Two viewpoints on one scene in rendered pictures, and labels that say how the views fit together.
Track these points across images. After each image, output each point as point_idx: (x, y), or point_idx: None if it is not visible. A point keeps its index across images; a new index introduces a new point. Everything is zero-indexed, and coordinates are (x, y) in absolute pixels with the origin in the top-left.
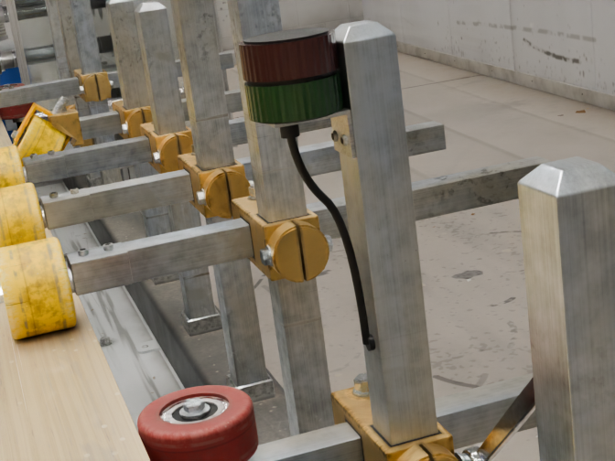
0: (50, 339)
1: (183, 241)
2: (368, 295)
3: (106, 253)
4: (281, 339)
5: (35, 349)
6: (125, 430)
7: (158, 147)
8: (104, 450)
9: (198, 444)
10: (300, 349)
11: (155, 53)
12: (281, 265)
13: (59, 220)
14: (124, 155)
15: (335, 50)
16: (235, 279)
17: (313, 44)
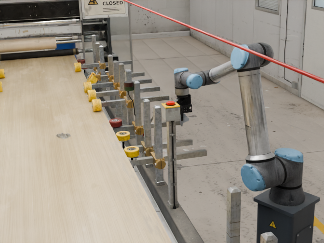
0: (98, 112)
1: (116, 101)
2: (135, 109)
3: (106, 101)
4: (128, 115)
5: (96, 113)
6: (107, 121)
7: (114, 84)
8: (105, 123)
9: (115, 123)
10: (130, 117)
11: (115, 69)
12: (128, 105)
13: (98, 96)
14: (108, 85)
15: (133, 84)
16: (124, 107)
17: (130, 83)
